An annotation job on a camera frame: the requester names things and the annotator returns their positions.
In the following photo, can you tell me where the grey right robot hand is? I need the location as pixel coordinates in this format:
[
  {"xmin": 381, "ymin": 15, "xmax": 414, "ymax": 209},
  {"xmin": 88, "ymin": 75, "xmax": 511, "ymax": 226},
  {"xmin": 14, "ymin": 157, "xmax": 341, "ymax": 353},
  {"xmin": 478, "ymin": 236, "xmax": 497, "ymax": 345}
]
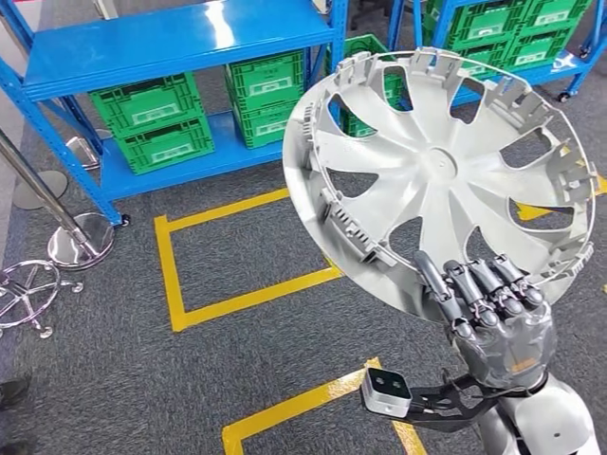
[{"xmin": 413, "ymin": 249, "xmax": 559, "ymax": 391}]

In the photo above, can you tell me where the grey plastic wheel hubcap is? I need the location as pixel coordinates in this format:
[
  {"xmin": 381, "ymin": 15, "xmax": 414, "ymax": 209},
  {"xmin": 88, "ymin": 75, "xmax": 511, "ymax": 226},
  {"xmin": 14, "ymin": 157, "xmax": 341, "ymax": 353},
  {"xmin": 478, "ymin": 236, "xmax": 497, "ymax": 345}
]
[{"xmin": 282, "ymin": 46, "xmax": 599, "ymax": 326}]

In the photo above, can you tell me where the blue metal shelf rack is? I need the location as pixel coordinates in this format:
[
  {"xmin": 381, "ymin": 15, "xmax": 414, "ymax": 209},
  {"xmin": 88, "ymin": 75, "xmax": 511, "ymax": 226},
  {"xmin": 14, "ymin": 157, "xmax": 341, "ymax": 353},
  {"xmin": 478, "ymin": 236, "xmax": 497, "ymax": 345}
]
[
  {"xmin": 387, "ymin": 0, "xmax": 607, "ymax": 105},
  {"xmin": 0, "ymin": 0, "xmax": 351, "ymax": 228}
]

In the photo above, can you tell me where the chrome stool base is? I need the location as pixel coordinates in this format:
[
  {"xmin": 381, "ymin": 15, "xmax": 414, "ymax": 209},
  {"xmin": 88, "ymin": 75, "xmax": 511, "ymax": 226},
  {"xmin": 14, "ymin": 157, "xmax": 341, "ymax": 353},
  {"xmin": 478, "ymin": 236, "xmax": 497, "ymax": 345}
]
[{"xmin": 0, "ymin": 259, "xmax": 85, "ymax": 340}]

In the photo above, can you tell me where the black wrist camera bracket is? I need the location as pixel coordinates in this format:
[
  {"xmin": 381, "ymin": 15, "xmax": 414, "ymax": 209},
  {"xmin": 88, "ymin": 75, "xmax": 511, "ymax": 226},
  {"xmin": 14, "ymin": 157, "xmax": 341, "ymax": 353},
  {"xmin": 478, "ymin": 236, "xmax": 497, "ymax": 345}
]
[{"xmin": 407, "ymin": 370, "xmax": 537, "ymax": 434}]

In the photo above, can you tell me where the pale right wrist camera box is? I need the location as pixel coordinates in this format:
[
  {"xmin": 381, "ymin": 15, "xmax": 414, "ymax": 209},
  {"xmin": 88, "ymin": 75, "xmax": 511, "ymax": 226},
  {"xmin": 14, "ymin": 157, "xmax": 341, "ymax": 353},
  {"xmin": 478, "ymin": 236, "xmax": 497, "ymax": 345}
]
[{"xmin": 360, "ymin": 367, "xmax": 412, "ymax": 419}]

